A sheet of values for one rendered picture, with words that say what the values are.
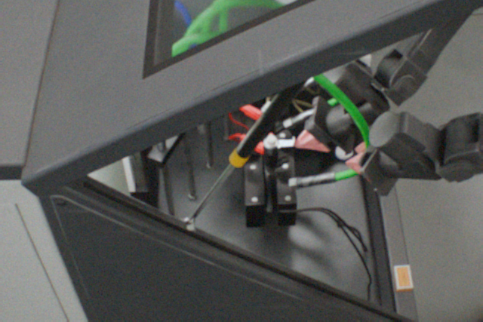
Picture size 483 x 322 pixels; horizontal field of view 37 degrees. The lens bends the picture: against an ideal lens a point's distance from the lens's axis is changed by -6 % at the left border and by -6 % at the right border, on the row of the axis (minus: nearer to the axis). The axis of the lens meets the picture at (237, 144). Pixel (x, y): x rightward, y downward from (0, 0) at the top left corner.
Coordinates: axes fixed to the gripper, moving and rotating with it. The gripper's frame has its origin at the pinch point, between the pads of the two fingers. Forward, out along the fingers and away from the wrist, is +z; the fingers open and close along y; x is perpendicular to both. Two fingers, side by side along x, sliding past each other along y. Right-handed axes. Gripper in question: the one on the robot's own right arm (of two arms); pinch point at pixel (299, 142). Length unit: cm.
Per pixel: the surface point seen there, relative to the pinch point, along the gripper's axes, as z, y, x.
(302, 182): -3.5, 0.2, 10.7
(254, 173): 14.7, -2.3, -0.2
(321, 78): -23.2, 16.7, 10.1
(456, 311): 44, -115, -29
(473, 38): 44, -120, -165
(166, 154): 16.0, 16.7, 7.4
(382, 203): -1.1, -23.4, -0.2
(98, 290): 9.2, 23.7, 41.8
